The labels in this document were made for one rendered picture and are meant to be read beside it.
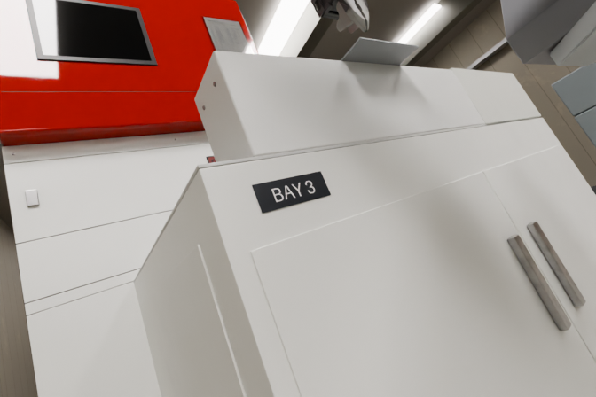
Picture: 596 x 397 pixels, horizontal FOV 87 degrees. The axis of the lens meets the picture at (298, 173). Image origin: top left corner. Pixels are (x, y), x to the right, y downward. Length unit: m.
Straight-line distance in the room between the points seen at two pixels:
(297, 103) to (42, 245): 0.70
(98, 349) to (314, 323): 0.65
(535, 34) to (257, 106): 0.34
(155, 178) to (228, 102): 0.64
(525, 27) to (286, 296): 0.41
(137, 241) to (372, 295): 0.69
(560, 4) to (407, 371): 0.42
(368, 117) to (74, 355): 0.75
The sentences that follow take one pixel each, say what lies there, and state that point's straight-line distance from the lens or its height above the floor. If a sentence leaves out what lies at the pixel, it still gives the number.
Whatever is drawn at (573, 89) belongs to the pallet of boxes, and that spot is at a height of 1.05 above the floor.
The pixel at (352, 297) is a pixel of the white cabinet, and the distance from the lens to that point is 0.33.
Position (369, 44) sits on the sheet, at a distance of 0.53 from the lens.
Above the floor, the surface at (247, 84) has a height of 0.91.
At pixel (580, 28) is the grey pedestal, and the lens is 0.46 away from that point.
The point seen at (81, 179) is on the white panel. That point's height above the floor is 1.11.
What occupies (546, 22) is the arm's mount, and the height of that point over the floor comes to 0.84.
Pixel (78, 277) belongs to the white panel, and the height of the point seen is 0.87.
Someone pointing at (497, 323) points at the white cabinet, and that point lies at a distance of 0.50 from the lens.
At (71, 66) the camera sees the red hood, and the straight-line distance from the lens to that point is 1.11.
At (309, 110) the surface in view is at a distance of 0.41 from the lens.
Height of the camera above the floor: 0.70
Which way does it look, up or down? 15 degrees up
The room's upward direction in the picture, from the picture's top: 23 degrees counter-clockwise
